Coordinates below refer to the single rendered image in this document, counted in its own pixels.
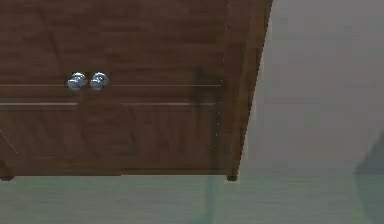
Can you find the brown wooden cupboard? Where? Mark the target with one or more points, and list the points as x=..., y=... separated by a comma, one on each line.
x=140, y=50

